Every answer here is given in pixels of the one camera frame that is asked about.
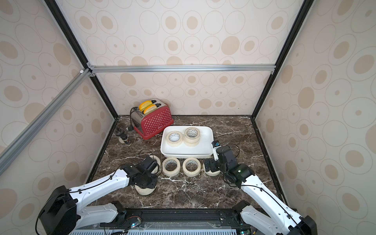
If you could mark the silver left side rail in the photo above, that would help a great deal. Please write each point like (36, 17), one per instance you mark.
(24, 138)

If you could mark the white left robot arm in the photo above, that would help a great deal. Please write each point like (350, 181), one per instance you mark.
(69, 209)

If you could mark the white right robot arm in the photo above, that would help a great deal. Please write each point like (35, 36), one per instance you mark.
(279, 219)

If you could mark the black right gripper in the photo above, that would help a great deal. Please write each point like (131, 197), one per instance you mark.
(212, 165)

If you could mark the cream masking tape roll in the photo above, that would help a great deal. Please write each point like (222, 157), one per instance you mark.
(191, 167)
(191, 137)
(144, 191)
(157, 168)
(171, 167)
(174, 138)
(210, 173)

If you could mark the rear yellow bread slice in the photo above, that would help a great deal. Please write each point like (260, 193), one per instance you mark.
(144, 105)

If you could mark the dark pepper grinder bottle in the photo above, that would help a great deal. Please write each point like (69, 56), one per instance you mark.
(124, 139)

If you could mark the red polka dot toaster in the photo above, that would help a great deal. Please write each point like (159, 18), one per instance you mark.
(152, 124)

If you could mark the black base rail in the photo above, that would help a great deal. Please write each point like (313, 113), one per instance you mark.
(177, 222)

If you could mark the black vertical frame post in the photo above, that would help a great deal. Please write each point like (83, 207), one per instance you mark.
(297, 24)

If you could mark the black left frame post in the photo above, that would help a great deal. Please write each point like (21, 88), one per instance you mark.
(78, 51)

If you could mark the silver horizontal rear rail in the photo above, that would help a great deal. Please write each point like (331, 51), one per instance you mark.
(184, 68)

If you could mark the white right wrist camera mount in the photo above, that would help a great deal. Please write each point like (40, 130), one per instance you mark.
(224, 158)

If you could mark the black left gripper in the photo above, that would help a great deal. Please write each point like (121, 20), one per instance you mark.
(152, 185)

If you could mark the white plastic storage box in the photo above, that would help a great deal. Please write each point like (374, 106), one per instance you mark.
(202, 150)

